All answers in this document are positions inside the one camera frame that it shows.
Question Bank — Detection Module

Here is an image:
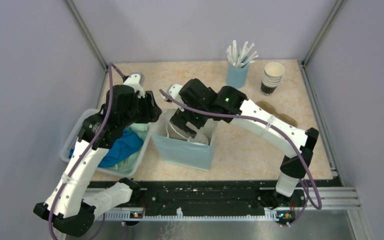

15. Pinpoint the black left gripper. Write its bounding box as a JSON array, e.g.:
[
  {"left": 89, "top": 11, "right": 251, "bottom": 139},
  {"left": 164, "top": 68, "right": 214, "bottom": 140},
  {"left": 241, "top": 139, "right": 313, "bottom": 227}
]
[{"left": 120, "top": 90, "right": 162, "bottom": 129}]

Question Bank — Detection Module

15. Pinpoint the light blue paper bag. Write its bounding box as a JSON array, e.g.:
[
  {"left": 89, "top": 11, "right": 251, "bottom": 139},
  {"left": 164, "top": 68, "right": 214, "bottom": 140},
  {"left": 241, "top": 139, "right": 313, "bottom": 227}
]
[{"left": 150, "top": 109, "right": 218, "bottom": 171}]

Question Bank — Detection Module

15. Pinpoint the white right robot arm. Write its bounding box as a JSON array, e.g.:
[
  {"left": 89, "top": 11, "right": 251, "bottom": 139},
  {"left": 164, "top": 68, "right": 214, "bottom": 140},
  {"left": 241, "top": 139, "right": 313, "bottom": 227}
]
[{"left": 163, "top": 78, "right": 319, "bottom": 206}]

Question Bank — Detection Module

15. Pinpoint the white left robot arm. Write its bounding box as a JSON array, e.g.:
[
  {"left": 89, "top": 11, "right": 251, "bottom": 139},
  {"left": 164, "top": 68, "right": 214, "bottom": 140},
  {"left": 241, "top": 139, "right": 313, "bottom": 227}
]
[{"left": 33, "top": 84, "right": 162, "bottom": 237}]

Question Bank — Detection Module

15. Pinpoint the blue cloth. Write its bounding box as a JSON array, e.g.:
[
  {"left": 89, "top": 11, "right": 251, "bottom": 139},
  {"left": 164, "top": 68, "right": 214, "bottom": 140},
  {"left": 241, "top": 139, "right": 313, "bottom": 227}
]
[{"left": 68, "top": 129, "right": 145, "bottom": 169}]

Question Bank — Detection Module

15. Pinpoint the mint green cloth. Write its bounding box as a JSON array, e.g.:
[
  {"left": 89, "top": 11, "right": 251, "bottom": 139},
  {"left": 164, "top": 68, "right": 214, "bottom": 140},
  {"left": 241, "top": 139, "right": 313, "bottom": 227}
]
[{"left": 112, "top": 123, "right": 149, "bottom": 174}]

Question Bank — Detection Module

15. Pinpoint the white plastic basket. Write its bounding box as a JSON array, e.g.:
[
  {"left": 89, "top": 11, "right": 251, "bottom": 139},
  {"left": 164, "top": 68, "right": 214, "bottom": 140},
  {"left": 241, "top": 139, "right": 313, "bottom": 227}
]
[{"left": 60, "top": 108, "right": 152, "bottom": 178}]

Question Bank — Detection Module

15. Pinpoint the blue cylindrical straw holder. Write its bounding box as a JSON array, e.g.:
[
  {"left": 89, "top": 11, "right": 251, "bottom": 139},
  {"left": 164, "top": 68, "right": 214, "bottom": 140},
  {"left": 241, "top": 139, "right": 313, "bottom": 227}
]
[{"left": 225, "top": 63, "right": 250, "bottom": 89}]

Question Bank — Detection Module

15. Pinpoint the white wrapped straws bundle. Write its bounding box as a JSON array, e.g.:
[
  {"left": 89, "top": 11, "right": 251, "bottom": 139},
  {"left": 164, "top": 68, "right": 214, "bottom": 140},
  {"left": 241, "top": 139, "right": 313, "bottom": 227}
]
[{"left": 226, "top": 40, "right": 259, "bottom": 69}]

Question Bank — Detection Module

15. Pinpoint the brown cardboard cup carrier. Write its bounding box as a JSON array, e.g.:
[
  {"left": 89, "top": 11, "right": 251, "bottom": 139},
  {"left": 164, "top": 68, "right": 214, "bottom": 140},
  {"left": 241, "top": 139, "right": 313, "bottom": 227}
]
[{"left": 255, "top": 100, "right": 298, "bottom": 128}]

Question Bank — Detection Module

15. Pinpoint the stack of paper cups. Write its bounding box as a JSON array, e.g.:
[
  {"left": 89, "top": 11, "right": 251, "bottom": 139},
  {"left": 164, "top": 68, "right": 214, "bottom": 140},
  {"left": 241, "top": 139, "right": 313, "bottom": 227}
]
[{"left": 260, "top": 62, "right": 285, "bottom": 96}]

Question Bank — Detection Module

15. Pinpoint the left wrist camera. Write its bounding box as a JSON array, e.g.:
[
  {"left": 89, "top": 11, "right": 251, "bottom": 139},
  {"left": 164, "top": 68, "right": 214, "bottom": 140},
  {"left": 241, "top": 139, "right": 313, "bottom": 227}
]
[{"left": 123, "top": 72, "right": 145, "bottom": 98}]

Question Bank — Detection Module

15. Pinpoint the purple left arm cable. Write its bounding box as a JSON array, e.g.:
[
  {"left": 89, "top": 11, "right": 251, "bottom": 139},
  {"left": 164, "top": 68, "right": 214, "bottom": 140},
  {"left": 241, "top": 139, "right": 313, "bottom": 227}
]
[{"left": 47, "top": 62, "right": 128, "bottom": 240}]

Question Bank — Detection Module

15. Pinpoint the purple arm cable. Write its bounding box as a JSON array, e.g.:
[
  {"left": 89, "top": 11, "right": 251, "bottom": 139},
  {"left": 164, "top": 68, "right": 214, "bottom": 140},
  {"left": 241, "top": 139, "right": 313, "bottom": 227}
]
[
  {"left": 47, "top": 62, "right": 128, "bottom": 240},
  {"left": 158, "top": 88, "right": 323, "bottom": 228}
]

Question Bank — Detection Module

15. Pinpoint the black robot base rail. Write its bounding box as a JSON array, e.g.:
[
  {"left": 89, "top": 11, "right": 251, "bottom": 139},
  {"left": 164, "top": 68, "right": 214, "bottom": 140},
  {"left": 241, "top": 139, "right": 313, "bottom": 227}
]
[{"left": 89, "top": 178, "right": 307, "bottom": 218}]

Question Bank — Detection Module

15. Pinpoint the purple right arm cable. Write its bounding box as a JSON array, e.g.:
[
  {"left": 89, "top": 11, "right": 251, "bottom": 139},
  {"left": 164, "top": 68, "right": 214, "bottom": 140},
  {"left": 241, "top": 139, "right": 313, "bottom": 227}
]
[{"left": 158, "top": 88, "right": 323, "bottom": 228}]

